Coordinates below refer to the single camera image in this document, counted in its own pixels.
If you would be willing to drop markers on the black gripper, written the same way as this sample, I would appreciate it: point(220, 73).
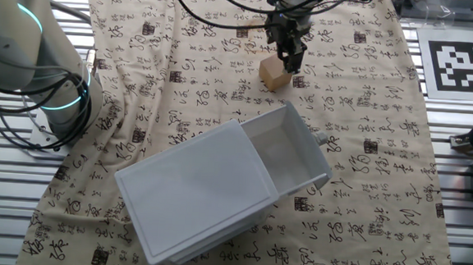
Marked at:
point(289, 31)

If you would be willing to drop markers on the wooden cube block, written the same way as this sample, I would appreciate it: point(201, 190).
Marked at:
point(273, 75)

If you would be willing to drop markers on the white drawer with knob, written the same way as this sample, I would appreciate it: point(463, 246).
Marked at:
point(284, 152)

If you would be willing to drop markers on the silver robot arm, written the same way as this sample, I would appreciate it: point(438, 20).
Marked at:
point(20, 37)

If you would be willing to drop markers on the white plastic drawer cabinet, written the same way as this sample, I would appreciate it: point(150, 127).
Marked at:
point(196, 187)

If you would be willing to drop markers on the black white fiducial marker board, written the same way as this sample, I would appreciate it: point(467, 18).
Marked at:
point(454, 67)

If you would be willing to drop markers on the beige calligraphy print cloth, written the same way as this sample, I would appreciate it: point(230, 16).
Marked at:
point(380, 199)

